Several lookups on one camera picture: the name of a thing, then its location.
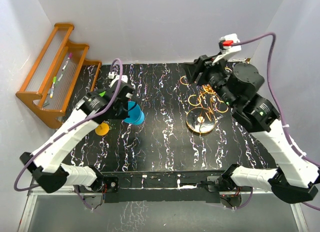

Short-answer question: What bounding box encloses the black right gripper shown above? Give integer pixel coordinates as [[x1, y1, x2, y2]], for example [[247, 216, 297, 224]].
[[181, 52, 237, 109]]

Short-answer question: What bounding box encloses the blue wine glass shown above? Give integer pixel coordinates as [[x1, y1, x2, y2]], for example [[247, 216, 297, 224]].
[[124, 101, 145, 125]]

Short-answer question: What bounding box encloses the yellow wine glass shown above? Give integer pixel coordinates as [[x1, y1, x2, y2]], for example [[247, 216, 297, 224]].
[[95, 122, 110, 136]]

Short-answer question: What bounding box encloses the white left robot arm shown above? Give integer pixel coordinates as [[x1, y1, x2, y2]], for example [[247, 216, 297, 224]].
[[19, 81, 135, 193]]

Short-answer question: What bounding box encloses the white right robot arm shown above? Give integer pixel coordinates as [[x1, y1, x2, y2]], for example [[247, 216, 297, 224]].
[[182, 55, 320, 204]]

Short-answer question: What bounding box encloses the green capped marker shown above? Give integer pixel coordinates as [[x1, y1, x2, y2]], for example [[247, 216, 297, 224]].
[[50, 76, 57, 98]]

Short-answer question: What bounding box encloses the wooden stepped shelf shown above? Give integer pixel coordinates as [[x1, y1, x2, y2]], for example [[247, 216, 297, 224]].
[[16, 22, 102, 129]]

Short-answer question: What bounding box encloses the purple capped marker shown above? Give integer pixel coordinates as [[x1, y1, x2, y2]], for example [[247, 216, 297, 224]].
[[61, 52, 73, 71]]

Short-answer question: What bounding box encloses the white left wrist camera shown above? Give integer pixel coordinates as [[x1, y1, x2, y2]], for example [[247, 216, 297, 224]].
[[108, 72, 128, 88]]

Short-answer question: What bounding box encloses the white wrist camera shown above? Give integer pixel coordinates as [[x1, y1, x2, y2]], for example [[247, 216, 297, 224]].
[[108, 72, 128, 88], [212, 33, 242, 65]]

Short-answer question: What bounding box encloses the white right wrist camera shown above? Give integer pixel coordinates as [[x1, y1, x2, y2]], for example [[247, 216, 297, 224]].
[[212, 33, 242, 65]]

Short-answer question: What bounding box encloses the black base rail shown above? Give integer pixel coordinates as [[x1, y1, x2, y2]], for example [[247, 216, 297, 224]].
[[82, 170, 253, 205]]

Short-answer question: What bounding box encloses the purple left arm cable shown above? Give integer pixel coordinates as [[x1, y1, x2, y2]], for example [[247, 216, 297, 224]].
[[13, 58, 125, 212]]

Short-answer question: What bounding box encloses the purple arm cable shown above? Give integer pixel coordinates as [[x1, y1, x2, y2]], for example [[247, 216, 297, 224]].
[[13, 58, 125, 212], [204, 32, 320, 212]]

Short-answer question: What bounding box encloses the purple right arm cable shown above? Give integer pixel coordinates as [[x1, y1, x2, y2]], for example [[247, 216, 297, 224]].
[[204, 32, 320, 212]]

